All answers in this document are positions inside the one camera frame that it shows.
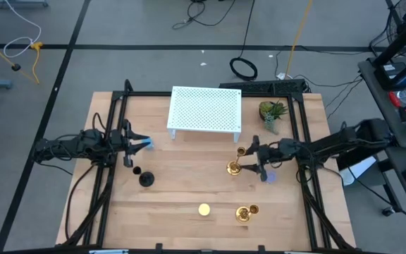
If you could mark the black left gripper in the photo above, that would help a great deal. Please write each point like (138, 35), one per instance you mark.
(118, 143)

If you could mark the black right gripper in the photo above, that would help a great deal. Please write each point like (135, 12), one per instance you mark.
(268, 153)

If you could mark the blue candle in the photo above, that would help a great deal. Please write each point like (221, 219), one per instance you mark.
(151, 145)

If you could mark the gold candlestick holder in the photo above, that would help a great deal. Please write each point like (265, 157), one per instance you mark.
(243, 214)
(233, 168)

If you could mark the purple candle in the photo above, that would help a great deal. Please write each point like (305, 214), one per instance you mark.
(272, 178)

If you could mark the black candlestick holder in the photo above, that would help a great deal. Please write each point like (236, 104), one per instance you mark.
(146, 179)

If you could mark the yellow candle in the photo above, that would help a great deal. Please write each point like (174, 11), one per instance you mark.
(204, 210)

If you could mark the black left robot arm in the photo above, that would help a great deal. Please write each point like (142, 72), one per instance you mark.
(69, 146)

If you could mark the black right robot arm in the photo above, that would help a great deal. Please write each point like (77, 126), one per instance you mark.
(330, 143)

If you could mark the potted succulent plant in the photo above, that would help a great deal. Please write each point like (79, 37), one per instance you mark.
(270, 111)

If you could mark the small white table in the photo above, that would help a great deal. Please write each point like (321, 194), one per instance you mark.
(204, 109)

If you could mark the white power adapter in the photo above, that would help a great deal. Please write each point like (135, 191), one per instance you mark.
(280, 75)

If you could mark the gray workbench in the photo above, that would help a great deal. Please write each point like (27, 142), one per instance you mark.
(379, 106)

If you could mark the black caster wheel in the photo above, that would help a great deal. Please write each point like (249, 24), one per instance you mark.
(387, 211)

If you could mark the black stand bar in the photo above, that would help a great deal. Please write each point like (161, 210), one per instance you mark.
(400, 39)

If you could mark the black aluminium table frame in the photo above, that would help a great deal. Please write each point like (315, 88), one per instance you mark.
(143, 93)

